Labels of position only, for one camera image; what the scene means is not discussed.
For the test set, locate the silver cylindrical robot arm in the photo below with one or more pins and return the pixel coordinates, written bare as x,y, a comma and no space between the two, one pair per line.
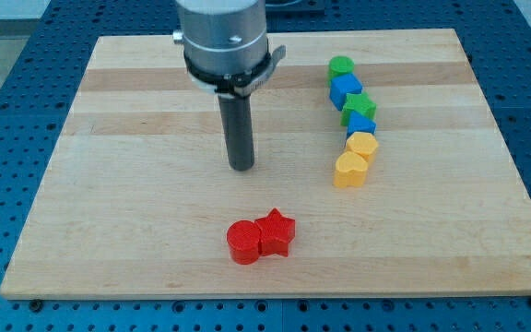
223,37

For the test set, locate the red circle block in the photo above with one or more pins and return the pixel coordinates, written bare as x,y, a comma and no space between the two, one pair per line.
243,239

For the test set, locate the green circle block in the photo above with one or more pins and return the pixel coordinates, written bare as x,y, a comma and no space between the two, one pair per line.
339,66

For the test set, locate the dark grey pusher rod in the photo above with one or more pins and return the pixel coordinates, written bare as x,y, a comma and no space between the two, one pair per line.
238,131

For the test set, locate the red star block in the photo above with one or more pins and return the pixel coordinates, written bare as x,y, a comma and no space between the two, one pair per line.
277,232

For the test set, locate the yellow heart block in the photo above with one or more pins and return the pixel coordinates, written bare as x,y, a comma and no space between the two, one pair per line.
350,170

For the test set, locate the small blue block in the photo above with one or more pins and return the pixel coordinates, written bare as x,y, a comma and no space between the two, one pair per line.
360,123

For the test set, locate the yellow hexagon block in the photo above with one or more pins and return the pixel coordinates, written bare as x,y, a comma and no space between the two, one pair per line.
363,144

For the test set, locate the blue cube block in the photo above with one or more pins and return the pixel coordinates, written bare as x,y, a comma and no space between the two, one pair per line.
341,86

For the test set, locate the wooden board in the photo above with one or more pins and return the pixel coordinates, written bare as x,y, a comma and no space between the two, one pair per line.
137,198

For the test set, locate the green star block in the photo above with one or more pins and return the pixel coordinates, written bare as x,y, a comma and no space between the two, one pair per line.
360,103

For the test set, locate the black and metal hose clamp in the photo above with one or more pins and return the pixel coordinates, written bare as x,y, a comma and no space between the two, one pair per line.
237,85

